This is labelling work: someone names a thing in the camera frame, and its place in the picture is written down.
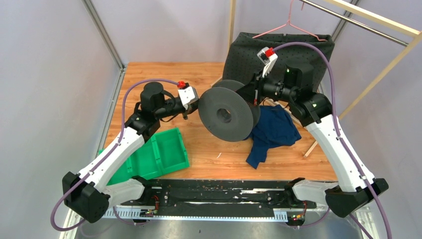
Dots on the green plastic divided bin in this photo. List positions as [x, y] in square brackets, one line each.
[162, 154]

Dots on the wooden clothes rack frame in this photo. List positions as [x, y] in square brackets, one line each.
[382, 120]

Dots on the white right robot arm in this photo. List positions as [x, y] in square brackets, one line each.
[356, 185]

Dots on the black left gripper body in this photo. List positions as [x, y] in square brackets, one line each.
[170, 108]

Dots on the pink wire hanger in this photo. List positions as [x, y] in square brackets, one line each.
[289, 24]

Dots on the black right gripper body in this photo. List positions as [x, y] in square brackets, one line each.
[263, 88]

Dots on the metal rack rod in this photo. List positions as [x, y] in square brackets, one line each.
[356, 23]

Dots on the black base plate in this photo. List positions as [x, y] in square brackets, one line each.
[218, 199]

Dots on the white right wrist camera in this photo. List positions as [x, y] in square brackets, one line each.
[268, 57]

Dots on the dark grey cable spool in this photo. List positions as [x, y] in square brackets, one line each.
[225, 114]

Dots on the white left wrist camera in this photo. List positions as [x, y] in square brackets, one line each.
[188, 96]

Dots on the navy blue shirt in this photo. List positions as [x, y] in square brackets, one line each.
[275, 128]

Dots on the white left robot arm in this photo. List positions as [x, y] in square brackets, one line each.
[87, 192]

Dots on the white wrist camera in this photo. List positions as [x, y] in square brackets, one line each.
[268, 57]
[188, 96]

